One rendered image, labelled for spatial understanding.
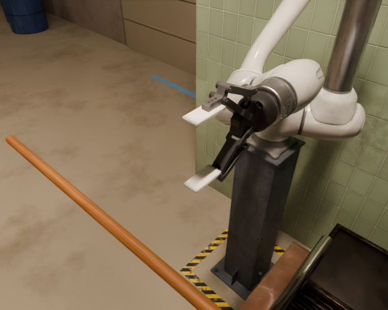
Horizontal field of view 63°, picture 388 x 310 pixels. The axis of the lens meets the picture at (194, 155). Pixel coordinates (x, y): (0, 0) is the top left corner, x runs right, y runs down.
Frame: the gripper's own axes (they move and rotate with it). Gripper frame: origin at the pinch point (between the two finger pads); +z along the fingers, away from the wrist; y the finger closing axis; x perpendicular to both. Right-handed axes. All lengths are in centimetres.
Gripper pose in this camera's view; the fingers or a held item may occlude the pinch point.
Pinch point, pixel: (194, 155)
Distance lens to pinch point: 51.7
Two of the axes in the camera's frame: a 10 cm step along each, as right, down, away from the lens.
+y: 0.0, 7.8, 6.2
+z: -6.7, 4.6, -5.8
